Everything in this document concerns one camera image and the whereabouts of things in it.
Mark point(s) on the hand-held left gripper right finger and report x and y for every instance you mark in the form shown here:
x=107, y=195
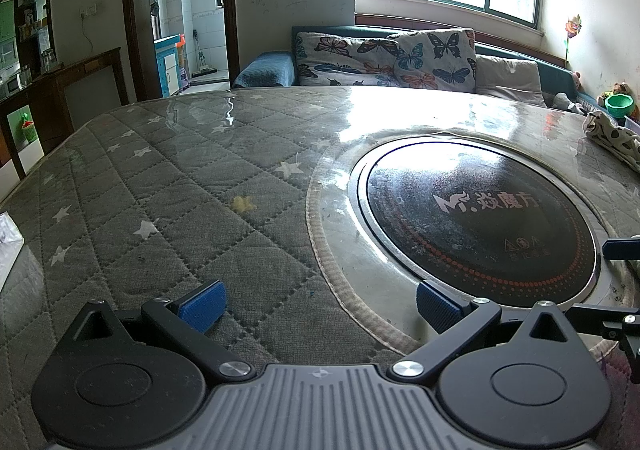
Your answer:
x=434, y=310

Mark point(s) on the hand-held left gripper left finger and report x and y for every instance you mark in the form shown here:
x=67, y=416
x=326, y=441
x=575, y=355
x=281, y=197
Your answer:
x=202, y=308

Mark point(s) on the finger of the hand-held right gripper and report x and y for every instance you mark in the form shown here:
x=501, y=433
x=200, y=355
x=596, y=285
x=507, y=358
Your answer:
x=617, y=322
x=622, y=249

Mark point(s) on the round black induction cooktop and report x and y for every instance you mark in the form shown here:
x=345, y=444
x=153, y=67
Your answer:
x=475, y=215

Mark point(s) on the cream spotted cloth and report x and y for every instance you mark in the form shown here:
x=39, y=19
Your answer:
x=615, y=135

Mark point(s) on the green plastic bowl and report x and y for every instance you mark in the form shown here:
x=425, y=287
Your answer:
x=619, y=105

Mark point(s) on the grey plush toy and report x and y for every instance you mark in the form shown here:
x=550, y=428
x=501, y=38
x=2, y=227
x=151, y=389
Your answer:
x=567, y=102

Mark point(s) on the brown plush toy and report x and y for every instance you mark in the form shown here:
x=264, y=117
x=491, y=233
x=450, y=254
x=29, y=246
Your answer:
x=620, y=88

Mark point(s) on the plastic tissue pack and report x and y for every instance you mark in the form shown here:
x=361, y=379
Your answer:
x=9, y=250

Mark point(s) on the beige pillow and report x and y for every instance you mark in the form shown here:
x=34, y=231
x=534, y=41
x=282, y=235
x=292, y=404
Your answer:
x=510, y=80

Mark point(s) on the pinwheel flower toy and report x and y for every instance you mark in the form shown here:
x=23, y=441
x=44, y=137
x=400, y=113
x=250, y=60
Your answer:
x=572, y=27

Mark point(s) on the purple plastic stool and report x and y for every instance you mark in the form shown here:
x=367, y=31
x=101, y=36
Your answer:
x=183, y=78

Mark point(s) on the floor squeegee mop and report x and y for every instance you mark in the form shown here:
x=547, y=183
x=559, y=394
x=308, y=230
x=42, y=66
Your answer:
x=202, y=72

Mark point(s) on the blue toy kitchen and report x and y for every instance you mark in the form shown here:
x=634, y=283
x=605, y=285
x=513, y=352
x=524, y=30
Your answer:
x=167, y=65

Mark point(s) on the blue armrest cover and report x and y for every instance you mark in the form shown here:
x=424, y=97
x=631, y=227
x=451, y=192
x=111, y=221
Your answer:
x=265, y=70

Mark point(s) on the green basket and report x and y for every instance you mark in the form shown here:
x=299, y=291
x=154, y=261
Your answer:
x=30, y=131

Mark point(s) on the square butterfly print pillow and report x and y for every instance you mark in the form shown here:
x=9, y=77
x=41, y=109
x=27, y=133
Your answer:
x=435, y=60

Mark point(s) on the dark wooden console table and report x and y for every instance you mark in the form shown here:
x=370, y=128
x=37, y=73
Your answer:
x=55, y=95

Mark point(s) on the long butterfly print pillow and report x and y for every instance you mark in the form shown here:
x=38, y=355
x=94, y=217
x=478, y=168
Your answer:
x=345, y=60

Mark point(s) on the glass jar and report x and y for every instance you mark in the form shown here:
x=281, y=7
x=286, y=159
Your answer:
x=25, y=77
x=50, y=61

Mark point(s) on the white microwave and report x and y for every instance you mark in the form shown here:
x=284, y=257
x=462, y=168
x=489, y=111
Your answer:
x=9, y=86

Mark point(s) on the dark wooden shelf cabinet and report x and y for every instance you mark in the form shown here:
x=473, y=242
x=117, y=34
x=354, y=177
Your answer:
x=30, y=5

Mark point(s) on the dark wooden door frame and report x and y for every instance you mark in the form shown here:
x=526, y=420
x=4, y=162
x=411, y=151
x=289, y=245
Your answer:
x=132, y=20

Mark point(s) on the white wall socket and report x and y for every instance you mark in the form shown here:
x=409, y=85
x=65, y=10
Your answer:
x=88, y=11

